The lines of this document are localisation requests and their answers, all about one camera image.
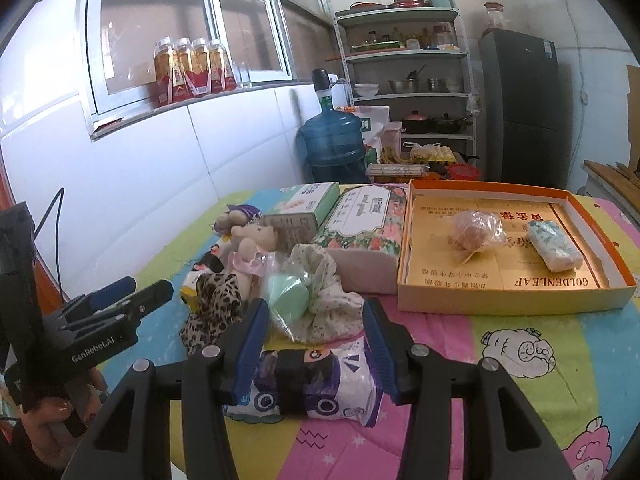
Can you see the cartoon printed blanket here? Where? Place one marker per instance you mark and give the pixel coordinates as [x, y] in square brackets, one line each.
[525, 350]

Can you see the yellow black white packet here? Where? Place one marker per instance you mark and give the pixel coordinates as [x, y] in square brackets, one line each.
[197, 275]

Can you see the purple hat plush doll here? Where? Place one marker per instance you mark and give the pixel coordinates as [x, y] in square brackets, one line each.
[240, 215]

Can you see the blue water jug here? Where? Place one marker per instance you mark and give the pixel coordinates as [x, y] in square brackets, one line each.
[332, 140]

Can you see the purple white plastic bag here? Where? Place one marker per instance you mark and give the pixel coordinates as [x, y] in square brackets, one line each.
[320, 385]

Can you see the bunch of bananas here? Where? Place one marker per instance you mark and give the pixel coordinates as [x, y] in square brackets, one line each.
[392, 155]

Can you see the clay pot with red lid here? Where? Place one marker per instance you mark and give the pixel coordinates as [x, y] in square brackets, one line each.
[417, 122]

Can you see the red plastic strainer basket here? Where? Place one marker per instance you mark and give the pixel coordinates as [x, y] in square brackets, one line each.
[464, 171]

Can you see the dark grey refrigerator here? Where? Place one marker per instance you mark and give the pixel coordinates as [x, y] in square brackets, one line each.
[517, 110]

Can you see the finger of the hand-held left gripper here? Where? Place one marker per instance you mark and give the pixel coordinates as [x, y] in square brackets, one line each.
[112, 291]
[150, 299]

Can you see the black water pump dispenser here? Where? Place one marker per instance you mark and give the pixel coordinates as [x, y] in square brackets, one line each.
[321, 80]

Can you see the person's left hand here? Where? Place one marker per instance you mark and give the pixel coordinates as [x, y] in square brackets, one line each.
[55, 415]

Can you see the sliding window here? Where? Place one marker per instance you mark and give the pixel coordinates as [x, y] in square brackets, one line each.
[190, 15]

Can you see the steel bowl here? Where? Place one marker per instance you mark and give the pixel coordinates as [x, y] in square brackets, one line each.
[402, 86]

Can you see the white metal shelf rack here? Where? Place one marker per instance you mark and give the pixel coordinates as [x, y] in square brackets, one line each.
[345, 60]

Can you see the egg tray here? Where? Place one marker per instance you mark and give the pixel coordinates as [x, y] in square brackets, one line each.
[432, 152]

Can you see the orange cardboard box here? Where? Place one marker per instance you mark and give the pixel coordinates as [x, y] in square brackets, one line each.
[500, 290]

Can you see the brown item in clear bag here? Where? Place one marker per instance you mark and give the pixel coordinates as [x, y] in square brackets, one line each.
[475, 235]

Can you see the beige plush doll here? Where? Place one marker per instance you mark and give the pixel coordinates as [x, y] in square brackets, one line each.
[255, 245]

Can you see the white floral cloth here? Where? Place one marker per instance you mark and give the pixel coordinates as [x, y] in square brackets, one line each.
[332, 310]

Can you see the white flour sack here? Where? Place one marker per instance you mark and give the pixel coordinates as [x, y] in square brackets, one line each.
[372, 122]

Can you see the clear drinking glasses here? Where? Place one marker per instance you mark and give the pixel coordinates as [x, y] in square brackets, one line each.
[242, 76]

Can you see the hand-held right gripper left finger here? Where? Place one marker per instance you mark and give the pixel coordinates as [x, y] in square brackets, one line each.
[247, 355]

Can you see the black wok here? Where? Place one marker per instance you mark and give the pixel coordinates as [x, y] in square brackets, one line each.
[450, 124]

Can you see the floral tissue pack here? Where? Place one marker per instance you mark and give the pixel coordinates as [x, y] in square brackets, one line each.
[365, 240]

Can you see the leopard print cloth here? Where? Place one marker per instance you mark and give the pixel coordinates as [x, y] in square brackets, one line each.
[212, 310]

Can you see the bundle of chopsticks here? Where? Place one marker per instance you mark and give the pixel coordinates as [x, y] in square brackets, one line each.
[397, 170]

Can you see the cardboard sheet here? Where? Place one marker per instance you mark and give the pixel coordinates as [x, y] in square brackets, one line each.
[634, 110]

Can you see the white bowl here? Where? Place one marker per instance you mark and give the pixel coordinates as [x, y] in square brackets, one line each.
[366, 89]

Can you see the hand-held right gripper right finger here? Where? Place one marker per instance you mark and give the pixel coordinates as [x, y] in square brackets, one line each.
[384, 355]

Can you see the green white carton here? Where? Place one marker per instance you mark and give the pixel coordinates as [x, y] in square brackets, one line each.
[305, 205]

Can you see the wooden cutting board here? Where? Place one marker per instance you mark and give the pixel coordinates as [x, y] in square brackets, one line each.
[612, 172]

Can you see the green sponge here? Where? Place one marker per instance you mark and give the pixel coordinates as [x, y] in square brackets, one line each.
[286, 300]

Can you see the red label drink bottle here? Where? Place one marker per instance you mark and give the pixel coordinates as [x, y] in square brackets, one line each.
[224, 62]
[209, 65]
[170, 75]
[192, 67]

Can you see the glass jar with red lid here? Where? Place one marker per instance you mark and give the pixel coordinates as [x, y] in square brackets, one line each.
[495, 20]

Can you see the small teal white tissue packet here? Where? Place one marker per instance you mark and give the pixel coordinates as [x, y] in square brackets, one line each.
[552, 245]

